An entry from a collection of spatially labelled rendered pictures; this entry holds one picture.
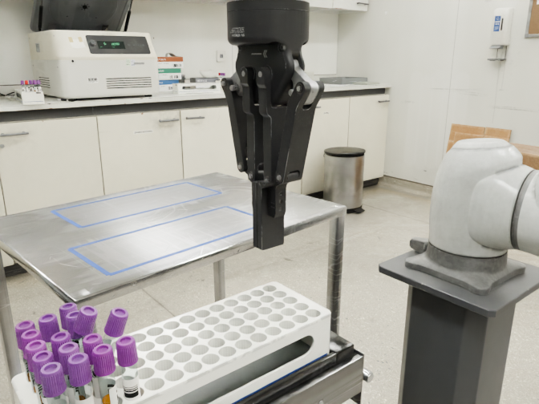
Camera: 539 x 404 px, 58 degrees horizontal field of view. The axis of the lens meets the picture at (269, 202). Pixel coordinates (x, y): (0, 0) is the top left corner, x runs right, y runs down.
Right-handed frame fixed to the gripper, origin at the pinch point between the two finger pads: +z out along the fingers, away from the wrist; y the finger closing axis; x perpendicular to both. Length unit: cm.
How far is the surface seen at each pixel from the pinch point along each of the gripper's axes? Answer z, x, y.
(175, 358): 11.4, -12.0, 1.1
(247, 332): 11.8, -3.8, 1.1
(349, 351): 16.4, 7.1, 5.6
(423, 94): 14, 319, -196
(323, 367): 16.7, 3.1, 5.6
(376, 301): 97, 141, -92
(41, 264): 15.4, -13.8, -39.0
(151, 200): 15, 15, -60
